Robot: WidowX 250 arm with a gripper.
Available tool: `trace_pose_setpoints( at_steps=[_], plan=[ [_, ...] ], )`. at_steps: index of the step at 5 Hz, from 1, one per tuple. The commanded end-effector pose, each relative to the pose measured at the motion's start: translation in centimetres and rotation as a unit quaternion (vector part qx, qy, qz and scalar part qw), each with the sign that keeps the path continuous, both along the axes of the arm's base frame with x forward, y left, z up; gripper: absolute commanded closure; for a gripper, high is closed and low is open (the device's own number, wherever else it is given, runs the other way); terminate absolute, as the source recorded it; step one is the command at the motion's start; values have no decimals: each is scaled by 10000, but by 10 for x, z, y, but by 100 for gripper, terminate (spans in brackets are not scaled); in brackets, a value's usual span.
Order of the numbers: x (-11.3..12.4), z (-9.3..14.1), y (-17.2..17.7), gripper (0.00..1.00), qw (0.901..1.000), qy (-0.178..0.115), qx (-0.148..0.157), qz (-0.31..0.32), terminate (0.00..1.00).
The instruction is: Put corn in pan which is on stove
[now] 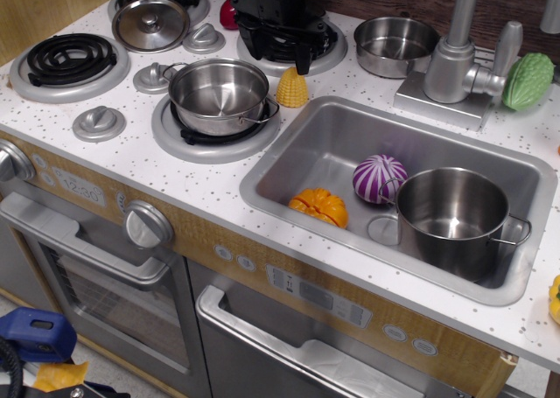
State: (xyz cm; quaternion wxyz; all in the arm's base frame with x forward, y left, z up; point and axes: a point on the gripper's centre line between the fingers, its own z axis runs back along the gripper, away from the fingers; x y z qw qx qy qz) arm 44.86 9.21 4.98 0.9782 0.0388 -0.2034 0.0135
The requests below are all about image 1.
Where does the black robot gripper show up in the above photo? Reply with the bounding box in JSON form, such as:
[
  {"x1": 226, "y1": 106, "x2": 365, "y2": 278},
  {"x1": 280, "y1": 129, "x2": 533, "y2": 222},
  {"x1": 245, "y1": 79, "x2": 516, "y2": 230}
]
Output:
[{"x1": 231, "y1": 0, "x2": 335, "y2": 75}]

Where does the yellow toy corn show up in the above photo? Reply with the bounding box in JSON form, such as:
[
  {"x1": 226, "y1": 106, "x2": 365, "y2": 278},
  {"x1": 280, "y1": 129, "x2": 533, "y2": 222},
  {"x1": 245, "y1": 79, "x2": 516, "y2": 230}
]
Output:
[{"x1": 276, "y1": 67, "x2": 309, "y2": 108}]

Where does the silver stove knob back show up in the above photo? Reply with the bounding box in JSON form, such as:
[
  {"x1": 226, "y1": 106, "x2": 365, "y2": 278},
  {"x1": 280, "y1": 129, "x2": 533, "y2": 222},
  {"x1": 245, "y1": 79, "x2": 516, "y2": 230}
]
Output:
[{"x1": 182, "y1": 23, "x2": 226, "y2": 54}]

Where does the silver stove knob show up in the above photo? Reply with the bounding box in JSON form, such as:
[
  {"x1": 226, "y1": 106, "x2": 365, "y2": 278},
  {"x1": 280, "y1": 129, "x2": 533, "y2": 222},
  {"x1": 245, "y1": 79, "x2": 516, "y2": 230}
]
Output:
[
  {"x1": 73, "y1": 106, "x2": 126, "y2": 143},
  {"x1": 133, "y1": 62, "x2": 177, "y2": 94},
  {"x1": 182, "y1": 23, "x2": 226, "y2": 54}
]

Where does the steel pan on stove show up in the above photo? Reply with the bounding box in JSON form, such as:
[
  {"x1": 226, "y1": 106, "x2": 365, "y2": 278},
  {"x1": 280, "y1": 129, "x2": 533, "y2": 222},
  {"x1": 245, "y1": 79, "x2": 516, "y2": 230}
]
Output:
[{"x1": 162, "y1": 58, "x2": 280, "y2": 136}]

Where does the shallow steel pan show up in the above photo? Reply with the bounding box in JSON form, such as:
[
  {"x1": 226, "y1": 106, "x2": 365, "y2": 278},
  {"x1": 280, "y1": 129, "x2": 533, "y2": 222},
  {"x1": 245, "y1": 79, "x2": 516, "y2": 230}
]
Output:
[{"x1": 353, "y1": 17, "x2": 441, "y2": 79}]

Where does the silver stove knob middle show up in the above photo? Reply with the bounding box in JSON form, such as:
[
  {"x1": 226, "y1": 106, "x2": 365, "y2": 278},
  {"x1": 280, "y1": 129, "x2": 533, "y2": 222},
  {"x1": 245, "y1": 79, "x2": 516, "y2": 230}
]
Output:
[{"x1": 133, "y1": 62, "x2": 177, "y2": 94}]

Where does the silver stove knob front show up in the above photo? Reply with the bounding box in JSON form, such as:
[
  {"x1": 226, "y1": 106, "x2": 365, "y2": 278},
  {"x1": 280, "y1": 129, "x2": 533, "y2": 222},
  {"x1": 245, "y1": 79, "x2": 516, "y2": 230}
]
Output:
[{"x1": 73, "y1": 106, "x2": 126, "y2": 143}]

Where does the back right black burner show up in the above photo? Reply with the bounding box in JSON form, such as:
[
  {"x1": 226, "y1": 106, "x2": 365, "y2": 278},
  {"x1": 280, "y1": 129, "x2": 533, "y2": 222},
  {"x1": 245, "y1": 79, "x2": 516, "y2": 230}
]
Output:
[{"x1": 236, "y1": 18, "x2": 347, "y2": 77}]

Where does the red toy vegetable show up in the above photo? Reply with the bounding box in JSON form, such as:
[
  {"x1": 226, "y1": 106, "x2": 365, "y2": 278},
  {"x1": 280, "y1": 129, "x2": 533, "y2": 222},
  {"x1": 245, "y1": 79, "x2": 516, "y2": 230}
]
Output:
[{"x1": 220, "y1": 0, "x2": 238, "y2": 31}]

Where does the front right black burner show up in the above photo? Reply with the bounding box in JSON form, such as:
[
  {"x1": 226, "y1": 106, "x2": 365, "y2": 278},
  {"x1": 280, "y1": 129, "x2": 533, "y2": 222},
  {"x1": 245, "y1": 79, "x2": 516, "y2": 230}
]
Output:
[{"x1": 151, "y1": 95, "x2": 281, "y2": 164}]

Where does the steel pot lid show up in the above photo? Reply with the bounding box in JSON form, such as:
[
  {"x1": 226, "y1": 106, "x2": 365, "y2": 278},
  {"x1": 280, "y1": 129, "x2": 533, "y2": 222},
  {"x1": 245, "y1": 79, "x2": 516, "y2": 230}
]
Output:
[{"x1": 112, "y1": 0, "x2": 190, "y2": 53}]

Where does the purple striped toy ball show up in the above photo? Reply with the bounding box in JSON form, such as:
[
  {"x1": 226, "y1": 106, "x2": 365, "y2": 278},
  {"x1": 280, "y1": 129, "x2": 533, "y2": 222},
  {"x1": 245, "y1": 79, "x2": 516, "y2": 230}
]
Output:
[{"x1": 353, "y1": 154, "x2": 408, "y2": 205}]

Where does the orange toy pumpkin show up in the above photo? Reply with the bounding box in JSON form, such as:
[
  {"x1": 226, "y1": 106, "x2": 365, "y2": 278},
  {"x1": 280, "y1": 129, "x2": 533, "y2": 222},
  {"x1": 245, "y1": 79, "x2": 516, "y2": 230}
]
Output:
[{"x1": 288, "y1": 188, "x2": 349, "y2": 228}]

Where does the silver toy faucet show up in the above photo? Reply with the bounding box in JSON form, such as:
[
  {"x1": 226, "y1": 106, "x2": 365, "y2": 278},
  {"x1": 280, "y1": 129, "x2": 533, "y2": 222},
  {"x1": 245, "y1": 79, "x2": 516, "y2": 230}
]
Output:
[{"x1": 394, "y1": 0, "x2": 523, "y2": 131}]

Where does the front left black burner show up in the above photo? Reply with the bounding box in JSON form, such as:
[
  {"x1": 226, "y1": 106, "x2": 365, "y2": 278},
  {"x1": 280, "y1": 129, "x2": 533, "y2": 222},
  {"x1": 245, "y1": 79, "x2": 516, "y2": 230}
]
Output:
[{"x1": 10, "y1": 33, "x2": 130, "y2": 104}]

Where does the silver oven knob right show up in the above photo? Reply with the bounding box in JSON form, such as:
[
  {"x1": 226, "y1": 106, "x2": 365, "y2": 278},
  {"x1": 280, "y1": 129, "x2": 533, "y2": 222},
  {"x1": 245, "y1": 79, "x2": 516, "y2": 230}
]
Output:
[{"x1": 123, "y1": 200, "x2": 174, "y2": 248}]

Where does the silver oven knob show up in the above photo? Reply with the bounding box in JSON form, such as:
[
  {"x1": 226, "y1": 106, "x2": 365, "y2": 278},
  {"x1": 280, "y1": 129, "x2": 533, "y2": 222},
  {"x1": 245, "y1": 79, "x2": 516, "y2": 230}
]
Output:
[
  {"x1": 0, "y1": 139, "x2": 36, "y2": 182},
  {"x1": 123, "y1": 200, "x2": 174, "y2": 248}
]

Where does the tall steel pot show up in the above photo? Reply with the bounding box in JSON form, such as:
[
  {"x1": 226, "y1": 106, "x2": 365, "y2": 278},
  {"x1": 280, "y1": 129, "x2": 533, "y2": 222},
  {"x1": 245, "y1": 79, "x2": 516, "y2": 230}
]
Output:
[{"x1": 378, "y1": 167, "x2": 532, "y2": 282}]

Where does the green toy bitter gourd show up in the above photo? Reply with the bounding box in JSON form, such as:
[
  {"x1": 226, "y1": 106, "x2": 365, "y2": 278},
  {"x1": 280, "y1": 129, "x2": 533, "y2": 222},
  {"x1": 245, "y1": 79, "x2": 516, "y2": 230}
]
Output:
[{"x1": 501, "y1": 52, "x2": 554, "y2": 111}]

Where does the silver oven knob left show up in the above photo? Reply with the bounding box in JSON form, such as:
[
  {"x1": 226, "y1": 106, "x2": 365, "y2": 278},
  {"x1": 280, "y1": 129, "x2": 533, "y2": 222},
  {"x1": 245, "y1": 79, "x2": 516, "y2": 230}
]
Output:
[{"x1": 0, "y1": 139, "x2": 36, "y2": 182}]

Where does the oven door with window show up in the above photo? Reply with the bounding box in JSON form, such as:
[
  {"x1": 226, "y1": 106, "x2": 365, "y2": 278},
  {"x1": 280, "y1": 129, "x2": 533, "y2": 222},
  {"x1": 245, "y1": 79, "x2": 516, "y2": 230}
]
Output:
[{"x1": 1, "y1": 192, "x2": 211, "y2": 397}]

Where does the yellow toy pepper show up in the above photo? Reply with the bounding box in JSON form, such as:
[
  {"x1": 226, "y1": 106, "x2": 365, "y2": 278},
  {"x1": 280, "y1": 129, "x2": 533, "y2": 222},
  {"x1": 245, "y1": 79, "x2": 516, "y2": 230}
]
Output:
[{"x1": 549, "y1": 275, "x2": 560, "y2": 325}]

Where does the blue clamp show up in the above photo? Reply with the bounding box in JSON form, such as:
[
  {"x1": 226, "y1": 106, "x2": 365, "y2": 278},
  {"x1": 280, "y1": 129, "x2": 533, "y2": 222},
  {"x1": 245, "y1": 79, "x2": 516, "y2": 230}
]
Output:
[{"x1": 1, "y1": 307, "x2": 77, "y2": 363}]

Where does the yellow tape piece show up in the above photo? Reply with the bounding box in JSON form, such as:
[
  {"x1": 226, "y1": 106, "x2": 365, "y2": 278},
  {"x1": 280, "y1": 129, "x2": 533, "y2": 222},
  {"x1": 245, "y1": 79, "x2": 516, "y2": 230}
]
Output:
[{"x1": 32, "y1": 361, "x2": 89, "y2": 393}]

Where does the dishwasher door with handle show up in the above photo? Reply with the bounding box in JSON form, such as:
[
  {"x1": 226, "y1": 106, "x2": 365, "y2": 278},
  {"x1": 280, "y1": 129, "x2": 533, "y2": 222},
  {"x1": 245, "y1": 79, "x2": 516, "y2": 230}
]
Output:
[{"x1": 188, "y1": 262, "x2": 466, "y2": 397}]

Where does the black cable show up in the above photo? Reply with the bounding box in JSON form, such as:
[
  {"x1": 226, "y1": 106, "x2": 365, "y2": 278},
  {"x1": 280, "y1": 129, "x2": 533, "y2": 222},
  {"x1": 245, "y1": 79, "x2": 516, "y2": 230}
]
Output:
[{"x1": 0, "y1": 337, "x2": 23, "y2": 398}]

